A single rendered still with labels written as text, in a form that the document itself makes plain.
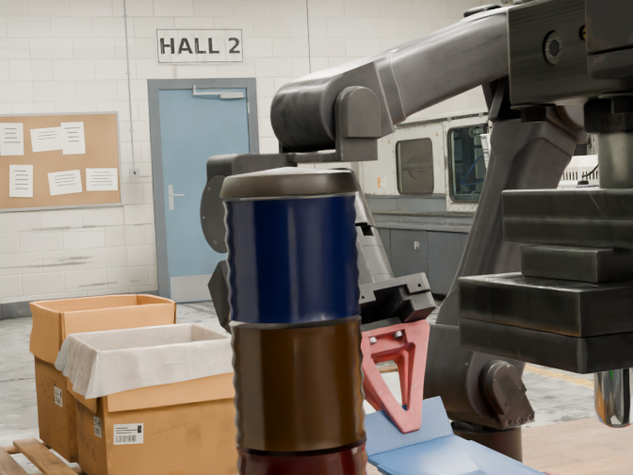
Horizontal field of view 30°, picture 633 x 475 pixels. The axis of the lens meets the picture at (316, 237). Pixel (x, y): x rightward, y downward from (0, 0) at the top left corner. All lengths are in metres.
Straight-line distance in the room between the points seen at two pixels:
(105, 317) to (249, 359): 4.31
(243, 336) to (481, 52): 0.69
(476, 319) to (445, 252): 9.91
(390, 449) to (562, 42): 0.38
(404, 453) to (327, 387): 0.52
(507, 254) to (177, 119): 10.71
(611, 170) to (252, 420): 0.30
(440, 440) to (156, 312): 3.87
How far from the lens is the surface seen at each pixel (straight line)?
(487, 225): 1.02
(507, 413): 1.00
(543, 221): 0.59
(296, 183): 0.32
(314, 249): 0.32
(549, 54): 0.58
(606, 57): 0.51
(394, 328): 0.86
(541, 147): 1.04
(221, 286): 0.85
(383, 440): 0.85
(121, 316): 4.65
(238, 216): 0.32
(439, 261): 10.61
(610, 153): 0.58
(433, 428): 0.87
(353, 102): 0.87
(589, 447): 1.28
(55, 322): 4.65
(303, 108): 0.89
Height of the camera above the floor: 1.20
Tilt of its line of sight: 3 degrees down
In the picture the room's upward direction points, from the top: 3 degrees counter-clockwise
